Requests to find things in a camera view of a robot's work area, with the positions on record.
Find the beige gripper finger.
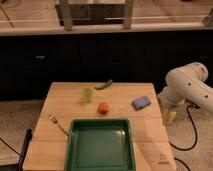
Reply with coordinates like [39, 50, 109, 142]
[163, 109, 176, 125]

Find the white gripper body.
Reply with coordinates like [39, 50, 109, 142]
[157, 87, 185, 110]

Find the blue sponge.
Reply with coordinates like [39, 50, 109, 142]
[132, 96, 151, 110]

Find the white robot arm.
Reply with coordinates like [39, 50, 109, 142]
[157, 62, 213, 125]

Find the green plastic tray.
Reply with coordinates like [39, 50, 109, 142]
[64, 119, 136, 171]

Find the green chili pepper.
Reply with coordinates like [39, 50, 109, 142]
[94, 79, 113, 90]

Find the red tomato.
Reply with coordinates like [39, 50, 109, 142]
[97, 103, 110, 115]

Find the green plastic cup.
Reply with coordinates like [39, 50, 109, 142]
[82, 88, 93, 103]

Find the black pole at left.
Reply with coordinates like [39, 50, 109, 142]
[16, 129, 32, 171]

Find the black cable on floor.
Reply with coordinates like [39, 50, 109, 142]
[168, 103, 199, 171]

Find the wooden frame structure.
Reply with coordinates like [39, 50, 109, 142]
[54, 0, 134, 31]

